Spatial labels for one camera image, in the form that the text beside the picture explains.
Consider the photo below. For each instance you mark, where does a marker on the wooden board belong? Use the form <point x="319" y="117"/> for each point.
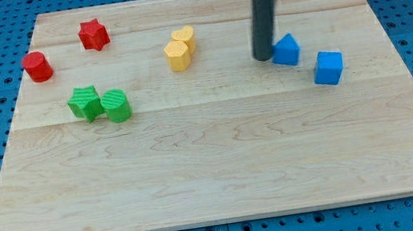
<point x="228" y="139"/>

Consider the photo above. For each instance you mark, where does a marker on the yellow hexagon block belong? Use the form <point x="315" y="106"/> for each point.
<point x="178" y="56"/>

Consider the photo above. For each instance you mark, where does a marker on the yellow heart block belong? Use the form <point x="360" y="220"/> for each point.
<point x="187" y="36"/>

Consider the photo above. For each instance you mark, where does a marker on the green cylinder block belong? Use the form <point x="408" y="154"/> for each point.
<point x="116" y="106"/>

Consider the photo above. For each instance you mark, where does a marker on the blue triangular block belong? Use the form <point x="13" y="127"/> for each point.
<point x="286" y="51"/>

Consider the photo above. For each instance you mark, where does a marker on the green star block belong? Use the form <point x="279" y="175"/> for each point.
<point x="86" y="103"/>

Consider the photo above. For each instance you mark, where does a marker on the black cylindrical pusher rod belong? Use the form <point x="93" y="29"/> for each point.
<point x="262" y="29"/>

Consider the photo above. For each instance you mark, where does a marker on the blue cube block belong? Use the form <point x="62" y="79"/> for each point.
<point x="328" y="68"/>

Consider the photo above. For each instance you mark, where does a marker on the red star block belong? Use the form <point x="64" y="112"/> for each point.
<point x="93" y="35"/>

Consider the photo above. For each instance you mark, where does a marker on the red cylinder block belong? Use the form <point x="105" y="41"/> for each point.
<point x="37" y="67"/>

